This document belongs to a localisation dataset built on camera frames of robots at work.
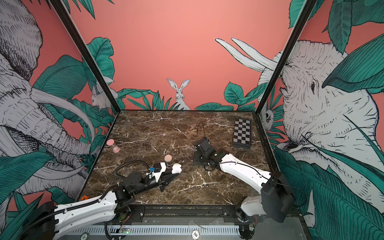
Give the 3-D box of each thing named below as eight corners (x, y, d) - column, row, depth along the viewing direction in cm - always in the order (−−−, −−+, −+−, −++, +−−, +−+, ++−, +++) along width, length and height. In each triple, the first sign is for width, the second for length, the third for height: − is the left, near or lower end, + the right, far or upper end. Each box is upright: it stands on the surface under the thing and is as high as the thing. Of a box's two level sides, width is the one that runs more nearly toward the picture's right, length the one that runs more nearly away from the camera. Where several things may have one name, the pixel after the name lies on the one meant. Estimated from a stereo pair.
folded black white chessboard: (232, 147, 103) (233, 143, 99) (234, 120, 118) (235, 117, 115) (250, 150, 101) (251, 147, 98) (249, 123, 117) (251, 120, 113)
